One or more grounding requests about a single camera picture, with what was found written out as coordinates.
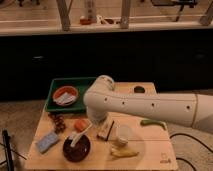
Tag white dish brush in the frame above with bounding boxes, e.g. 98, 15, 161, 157
69, 125, 92, 147

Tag dark purple bowl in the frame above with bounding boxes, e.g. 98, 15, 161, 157
63, 135, 90, 162

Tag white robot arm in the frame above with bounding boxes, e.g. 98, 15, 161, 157
83, 75, 213, 134

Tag orange bowl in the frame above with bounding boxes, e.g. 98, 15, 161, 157
52, 86, 78, 106

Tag white cloth in bowl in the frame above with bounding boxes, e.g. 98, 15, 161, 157
55, 92, 76, 105

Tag dark round lid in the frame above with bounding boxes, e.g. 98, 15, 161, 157
134, 86, 145, 93

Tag green tray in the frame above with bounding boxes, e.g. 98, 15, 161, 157
45, 77, 95, 113

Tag orange carrot toy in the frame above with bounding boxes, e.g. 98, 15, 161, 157
74, 119, 89, 132

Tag brown wooden box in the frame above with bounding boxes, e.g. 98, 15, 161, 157
97, 120, 114, 141

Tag green pepper toy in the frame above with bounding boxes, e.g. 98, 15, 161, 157
140, 119, 166, 130

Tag dark grape bunch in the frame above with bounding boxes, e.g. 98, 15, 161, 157
48, 113, 66, 134

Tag yellow banana toy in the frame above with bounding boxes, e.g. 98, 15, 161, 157
110, 147, 138, 158

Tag red object on shelf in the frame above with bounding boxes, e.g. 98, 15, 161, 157
79, 16, 92, 25

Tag wooden board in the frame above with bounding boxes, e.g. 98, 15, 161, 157
25, 82, 180, 171

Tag blue sponge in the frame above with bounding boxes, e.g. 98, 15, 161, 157
36, 132, 59, 153

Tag black stand left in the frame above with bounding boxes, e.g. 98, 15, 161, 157
2, 130, 14, 171

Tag black cable right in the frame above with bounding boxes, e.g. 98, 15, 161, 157
169, 132, 213, 171

